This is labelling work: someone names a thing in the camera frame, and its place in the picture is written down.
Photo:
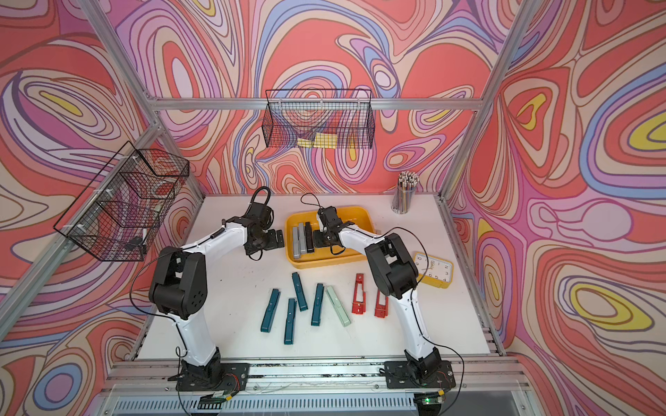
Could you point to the red pliers right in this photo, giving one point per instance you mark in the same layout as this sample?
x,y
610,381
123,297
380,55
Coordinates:
x,y
381,305

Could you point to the teal pliers lower middle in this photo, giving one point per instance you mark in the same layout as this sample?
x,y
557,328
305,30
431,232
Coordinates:
x,y
290,321

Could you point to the teal pliers far left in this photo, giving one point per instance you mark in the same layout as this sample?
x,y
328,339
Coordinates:
x,y
270,311

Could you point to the teal pliers right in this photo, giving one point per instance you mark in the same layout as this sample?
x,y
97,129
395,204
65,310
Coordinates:
x,y
317,307

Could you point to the yellow alarm clock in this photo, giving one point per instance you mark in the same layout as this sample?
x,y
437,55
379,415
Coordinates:
x,y
434,271

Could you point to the black pruning pliers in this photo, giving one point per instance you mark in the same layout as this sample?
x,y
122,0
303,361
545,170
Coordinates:
x,y
309,242

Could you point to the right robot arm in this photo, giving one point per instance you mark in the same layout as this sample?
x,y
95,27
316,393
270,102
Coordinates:
x,y
395,275

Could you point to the red pliers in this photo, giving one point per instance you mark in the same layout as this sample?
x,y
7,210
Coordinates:
x,y
359,296
381,305

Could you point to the red pliers left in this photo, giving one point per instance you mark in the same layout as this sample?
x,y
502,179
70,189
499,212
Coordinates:
x,y
359,296

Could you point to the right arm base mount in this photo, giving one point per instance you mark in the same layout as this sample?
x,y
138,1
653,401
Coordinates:
x,y
405,375

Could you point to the yellow plastic storage tray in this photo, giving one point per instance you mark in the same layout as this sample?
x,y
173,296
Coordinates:
x,y
320,257

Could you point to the black wire basket back wall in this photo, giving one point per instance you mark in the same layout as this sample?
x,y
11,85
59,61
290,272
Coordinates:
x,y
319,118

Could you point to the light green pliers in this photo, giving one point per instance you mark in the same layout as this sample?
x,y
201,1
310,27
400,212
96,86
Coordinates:
x,y
338,306

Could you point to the pencil holder cup with pencils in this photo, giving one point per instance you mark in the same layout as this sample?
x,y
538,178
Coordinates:
x,y
405,189

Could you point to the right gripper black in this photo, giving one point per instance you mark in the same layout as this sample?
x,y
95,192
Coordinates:
x,y
318,243

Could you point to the grey pruning pliers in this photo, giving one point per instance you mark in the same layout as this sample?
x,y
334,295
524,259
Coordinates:
x,y
296,251
302,244

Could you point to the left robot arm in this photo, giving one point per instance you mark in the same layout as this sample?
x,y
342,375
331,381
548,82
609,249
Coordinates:
x,y
179,287

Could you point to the teal pliers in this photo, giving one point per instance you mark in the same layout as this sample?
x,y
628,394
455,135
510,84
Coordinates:
x,y
290,321
270,311
299,290
317,307

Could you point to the black wire basket wall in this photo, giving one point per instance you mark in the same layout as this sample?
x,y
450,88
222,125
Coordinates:
x,y
319,118
119,213

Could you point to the teal pliers upper middle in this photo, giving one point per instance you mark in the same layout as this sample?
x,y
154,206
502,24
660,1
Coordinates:
x,y
299,290

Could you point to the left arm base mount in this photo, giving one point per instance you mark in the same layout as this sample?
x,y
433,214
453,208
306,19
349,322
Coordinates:
x,y
219,376

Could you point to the black wire basket left wall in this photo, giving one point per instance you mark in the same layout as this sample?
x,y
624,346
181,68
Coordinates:
x,y
119,213

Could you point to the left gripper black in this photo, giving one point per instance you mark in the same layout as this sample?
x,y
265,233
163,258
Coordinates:
x,y
273,242

